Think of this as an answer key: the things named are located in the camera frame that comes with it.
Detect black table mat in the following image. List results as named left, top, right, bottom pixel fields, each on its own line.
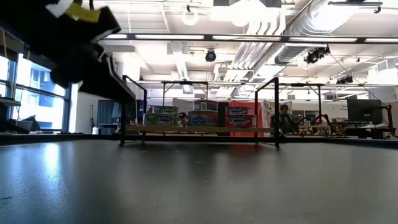
left=0, top=138, right=398, bottom=224

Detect red label tuna can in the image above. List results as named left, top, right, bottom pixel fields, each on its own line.
left=224, top=114, right=258, bottom=128
left=224, top=105, right=254, bottom=116

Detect large window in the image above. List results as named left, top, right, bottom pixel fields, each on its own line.
left=0, top=52, right=75, bottom=130

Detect wooden shelf black metal legs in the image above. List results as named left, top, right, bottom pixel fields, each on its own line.
left=119, top=75, right=280, bottom=147

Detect green label fish can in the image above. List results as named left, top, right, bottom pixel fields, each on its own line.
left=153, top=105, right=180, bottom=115
left=143, top=113, right=175, bottom=128

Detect black metal table frame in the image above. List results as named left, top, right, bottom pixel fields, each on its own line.
left=0, top=132, right=398, bottom=149

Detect orange fabric panel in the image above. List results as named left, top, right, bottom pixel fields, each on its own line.
left=228, top=100, right=266, bottom=138

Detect wooden crate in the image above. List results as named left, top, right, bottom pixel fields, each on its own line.
left=298, top=124, right=333, bottom=136

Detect distant black metal frame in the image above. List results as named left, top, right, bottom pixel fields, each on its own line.
left=161, top=80, right=210, bottom=104

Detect floral cloth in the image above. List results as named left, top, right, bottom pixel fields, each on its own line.
left=262, top=99, right=275, bottom=129

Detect person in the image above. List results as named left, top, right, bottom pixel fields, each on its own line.
left=178, top=111, right=190, bottom=128
left=269, top=103, right=297, bottom=134

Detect blue label tuna can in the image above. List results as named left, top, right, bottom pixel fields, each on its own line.
left=187, top=110, right=219, bottom=128
left=192, top=99, right=219, bottom=112

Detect blue partition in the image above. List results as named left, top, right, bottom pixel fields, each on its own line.
left=97, top=99, right=125, bottom=126

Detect yellow tape tag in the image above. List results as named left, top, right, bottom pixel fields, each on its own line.
left=64, top=2, right=103, bottom=24

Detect long ceiling light bar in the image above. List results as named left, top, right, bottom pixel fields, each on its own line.
left=105, top=33, right=398, bottom=44

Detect black computer monitor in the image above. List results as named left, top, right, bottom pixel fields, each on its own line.
left=346, top=98, right=384, bottom=126

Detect white label tag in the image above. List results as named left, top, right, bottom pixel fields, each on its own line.
left=53, top=0, right=75, bottom=19

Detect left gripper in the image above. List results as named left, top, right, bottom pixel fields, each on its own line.
left=49, top=43, right=137, bottom=102

